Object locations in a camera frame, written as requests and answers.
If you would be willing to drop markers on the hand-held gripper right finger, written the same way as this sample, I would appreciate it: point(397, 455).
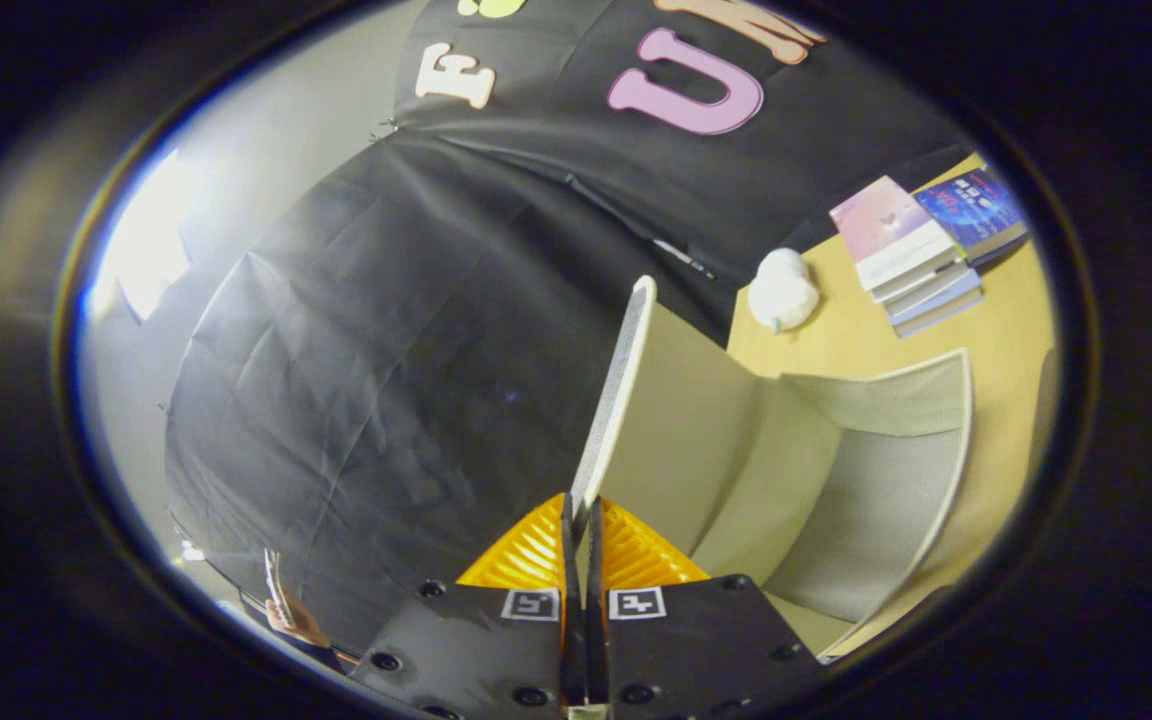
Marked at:
point(596, 640)

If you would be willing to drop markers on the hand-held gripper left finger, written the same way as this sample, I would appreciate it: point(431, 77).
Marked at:
point(568, 640)

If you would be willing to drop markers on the beige fabric storage box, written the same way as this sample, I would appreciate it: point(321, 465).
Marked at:
point(816, 500)

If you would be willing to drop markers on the white plastic strip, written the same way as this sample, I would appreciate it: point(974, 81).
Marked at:
point(681, 257)

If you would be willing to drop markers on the white plush toy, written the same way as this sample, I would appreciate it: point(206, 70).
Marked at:
point(783, 290)

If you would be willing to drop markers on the grey blue book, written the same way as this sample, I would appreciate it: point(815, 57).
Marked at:
point(941, 312)

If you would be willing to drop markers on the white book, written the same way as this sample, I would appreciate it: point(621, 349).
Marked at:
point(921, 285)

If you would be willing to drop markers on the pink cover book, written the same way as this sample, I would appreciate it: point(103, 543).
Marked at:
point(881, 225)

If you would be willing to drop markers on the blue cover book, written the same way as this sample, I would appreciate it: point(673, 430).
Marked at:
point(971, 208)

